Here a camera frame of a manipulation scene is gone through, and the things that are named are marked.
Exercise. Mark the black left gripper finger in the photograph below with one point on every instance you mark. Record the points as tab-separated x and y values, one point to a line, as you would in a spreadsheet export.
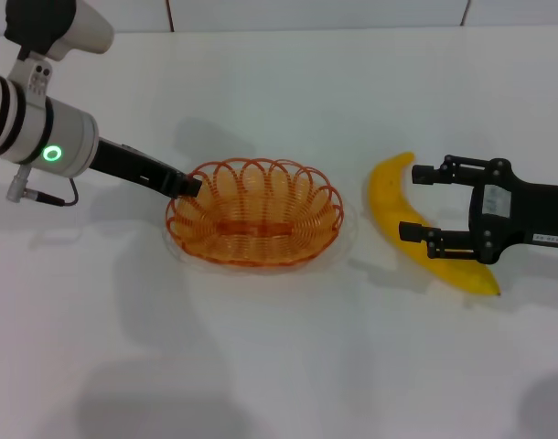
193	186

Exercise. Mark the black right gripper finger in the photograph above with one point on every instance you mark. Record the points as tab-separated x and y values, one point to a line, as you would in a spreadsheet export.
448	173
439	240

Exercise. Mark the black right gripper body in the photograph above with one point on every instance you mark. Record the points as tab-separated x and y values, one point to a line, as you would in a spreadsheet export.
517	206

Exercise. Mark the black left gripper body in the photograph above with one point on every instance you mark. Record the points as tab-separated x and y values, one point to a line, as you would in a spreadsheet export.
132	167

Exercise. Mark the yellow banana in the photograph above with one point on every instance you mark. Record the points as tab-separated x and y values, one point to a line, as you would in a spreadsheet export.
389	196

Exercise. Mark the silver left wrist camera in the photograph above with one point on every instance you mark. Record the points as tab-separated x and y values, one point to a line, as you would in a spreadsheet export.
64	27

